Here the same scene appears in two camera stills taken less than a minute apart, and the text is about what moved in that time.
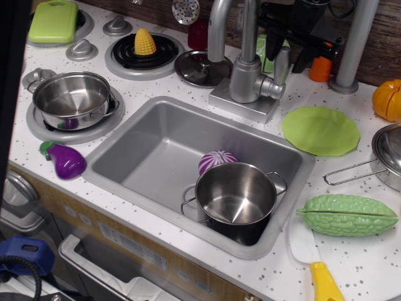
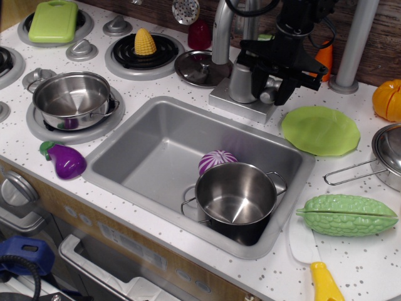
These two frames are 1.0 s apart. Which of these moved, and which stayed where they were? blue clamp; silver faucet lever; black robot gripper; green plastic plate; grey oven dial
Moved: silver faucet lever; black robot gripper
Stayed: green plastic plate; grey oven dial; blue clamp
